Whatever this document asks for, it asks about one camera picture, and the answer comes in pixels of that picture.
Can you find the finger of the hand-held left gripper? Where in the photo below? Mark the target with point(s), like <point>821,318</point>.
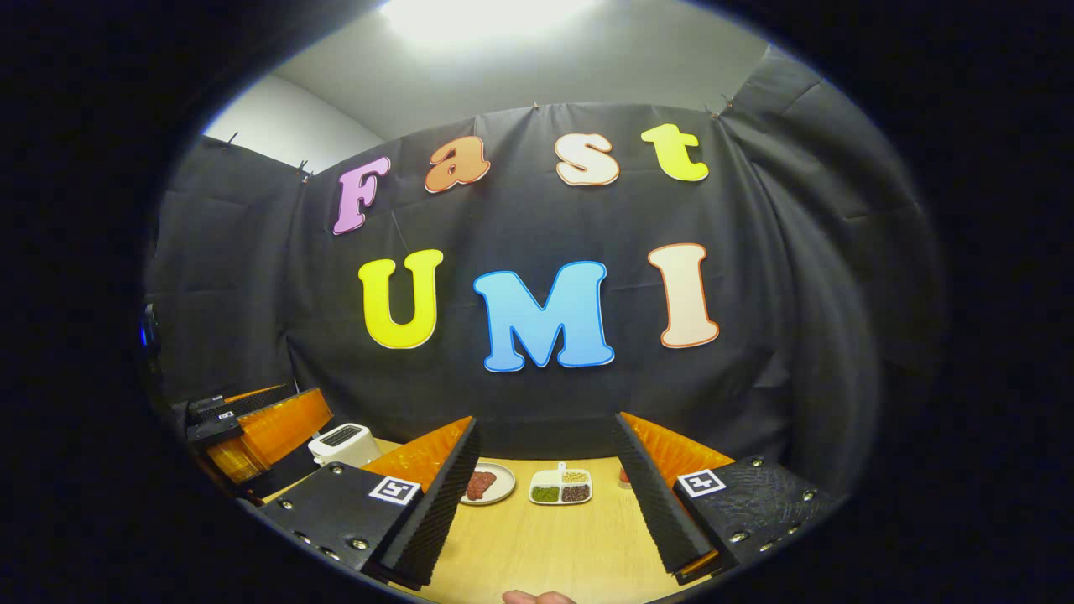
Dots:
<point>226,407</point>
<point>277,436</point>

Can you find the large ceiling light panel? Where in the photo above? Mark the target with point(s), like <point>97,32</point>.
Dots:
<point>487,17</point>

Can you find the heap of green beans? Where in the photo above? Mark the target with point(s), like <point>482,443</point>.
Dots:
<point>545,495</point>

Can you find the heap of dark beans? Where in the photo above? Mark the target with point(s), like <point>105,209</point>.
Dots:
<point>575,493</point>

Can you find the white toaster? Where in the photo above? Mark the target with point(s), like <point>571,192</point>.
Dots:
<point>344,445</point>

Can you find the black backdrop cloth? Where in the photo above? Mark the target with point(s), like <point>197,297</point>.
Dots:
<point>545,218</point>

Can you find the white round plate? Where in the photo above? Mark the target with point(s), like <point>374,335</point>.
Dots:
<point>506,485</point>

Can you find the clear plastic water bottle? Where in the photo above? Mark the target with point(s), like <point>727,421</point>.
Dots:
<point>624,479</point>

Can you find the heap of pale beans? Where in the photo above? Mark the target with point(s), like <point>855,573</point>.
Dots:
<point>575,477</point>

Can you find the white divided dish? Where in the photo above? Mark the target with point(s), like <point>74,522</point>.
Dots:
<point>545,478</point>

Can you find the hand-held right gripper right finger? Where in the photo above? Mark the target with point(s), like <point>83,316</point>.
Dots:
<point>659,520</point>

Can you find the brown meat slice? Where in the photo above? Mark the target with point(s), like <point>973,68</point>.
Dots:
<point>487,482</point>
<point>472,489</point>

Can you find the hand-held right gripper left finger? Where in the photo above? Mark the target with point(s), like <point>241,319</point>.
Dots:
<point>440,520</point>

